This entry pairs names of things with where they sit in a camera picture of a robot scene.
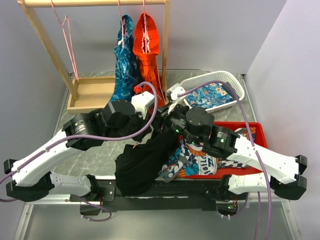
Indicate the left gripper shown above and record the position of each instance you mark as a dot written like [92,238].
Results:
[143,123]

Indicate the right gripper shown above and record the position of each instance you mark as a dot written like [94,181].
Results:
[166,116]

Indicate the black shorts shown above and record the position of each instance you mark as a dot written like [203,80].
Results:
[138,166]

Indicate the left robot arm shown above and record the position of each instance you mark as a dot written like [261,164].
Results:
[33,178]

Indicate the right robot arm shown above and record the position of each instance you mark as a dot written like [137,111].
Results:
[280,174]

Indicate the blue patterned shorts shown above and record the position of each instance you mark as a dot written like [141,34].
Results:
[127,73]

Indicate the pink hanger under orange shorts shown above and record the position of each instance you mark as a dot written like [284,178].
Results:
[146,34]

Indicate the orange shorts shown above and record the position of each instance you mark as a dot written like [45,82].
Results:
[148,61]

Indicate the pink hanger under blue shorts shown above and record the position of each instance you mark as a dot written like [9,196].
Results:
[122,41]

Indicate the blue floral cloth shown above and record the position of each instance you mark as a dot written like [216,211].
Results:
[209,96]

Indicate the wooden clothes rack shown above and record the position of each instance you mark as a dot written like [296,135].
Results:
[88,93]

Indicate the white plastic basket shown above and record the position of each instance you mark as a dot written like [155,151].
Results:
[221,75]

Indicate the red plastic tray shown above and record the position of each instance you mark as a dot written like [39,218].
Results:
[259,139]

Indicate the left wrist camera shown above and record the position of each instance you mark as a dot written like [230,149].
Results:
[142,101]

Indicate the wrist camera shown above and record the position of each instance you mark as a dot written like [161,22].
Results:
[173,95]
[142,101]

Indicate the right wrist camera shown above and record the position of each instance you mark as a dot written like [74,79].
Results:
[173,95]

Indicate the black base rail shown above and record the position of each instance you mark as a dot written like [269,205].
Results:
[187,194]

